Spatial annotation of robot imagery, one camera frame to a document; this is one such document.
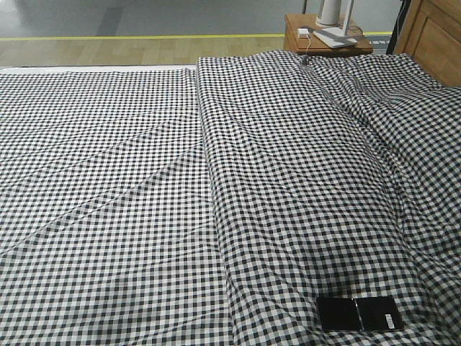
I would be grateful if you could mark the black foldable smartphone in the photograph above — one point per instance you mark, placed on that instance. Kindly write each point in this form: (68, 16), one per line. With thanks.
(359, 314)

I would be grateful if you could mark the checkered bed sheet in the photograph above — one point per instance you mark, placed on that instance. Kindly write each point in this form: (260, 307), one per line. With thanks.
(107, 230)

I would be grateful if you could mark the white desk lamp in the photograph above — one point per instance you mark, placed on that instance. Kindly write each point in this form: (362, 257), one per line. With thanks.
(337, 37)

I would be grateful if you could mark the checkered duvet cover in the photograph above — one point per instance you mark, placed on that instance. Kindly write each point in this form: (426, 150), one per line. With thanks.
(333, 177)

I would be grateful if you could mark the white charger adapter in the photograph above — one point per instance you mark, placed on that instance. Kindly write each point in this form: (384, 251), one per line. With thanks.
(303, 33)

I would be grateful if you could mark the white cylindrical appliance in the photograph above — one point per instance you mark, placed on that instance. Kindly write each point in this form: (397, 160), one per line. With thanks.
(328, 14)

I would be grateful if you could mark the wooden headboard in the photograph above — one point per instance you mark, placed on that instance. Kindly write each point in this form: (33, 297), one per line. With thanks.
(431, 36)

